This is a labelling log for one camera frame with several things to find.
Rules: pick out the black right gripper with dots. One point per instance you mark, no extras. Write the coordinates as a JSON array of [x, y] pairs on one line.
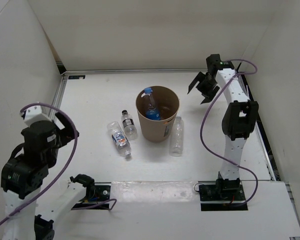
[[208, 94]]

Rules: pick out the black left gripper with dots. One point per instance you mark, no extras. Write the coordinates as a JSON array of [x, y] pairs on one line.
[[67, 132]]

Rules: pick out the blue label water bottle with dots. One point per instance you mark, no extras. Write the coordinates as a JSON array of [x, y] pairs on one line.
[[150, 106]]

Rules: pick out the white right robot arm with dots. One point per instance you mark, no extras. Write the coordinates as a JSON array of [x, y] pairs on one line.
[[237, 124]]

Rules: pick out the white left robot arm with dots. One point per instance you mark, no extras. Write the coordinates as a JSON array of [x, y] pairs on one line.
[[23, 174]]

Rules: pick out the brown cylindrical waste bin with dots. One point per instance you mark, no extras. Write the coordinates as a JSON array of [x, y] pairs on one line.
[[168, 104]]

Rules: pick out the orange blue label bottle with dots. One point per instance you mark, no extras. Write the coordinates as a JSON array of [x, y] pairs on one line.
[[120, 140]]

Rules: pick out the clear unlabelled plastic bottle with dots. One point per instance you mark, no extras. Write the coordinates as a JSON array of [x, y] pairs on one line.
[[176, 146]]

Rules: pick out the black label plastic bottle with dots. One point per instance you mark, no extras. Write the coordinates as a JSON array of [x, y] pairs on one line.
[[129, 127]]

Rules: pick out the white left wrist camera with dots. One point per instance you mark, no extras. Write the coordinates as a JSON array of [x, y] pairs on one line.
[[34, 114]]

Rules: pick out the aluminium left table rail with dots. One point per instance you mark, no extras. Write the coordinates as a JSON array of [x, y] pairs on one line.
[[58, 93]]

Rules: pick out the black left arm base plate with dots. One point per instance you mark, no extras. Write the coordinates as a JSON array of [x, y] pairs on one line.
[[99, 193]]

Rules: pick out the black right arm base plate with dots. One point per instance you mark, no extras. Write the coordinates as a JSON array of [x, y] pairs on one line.
[[211, 200]]

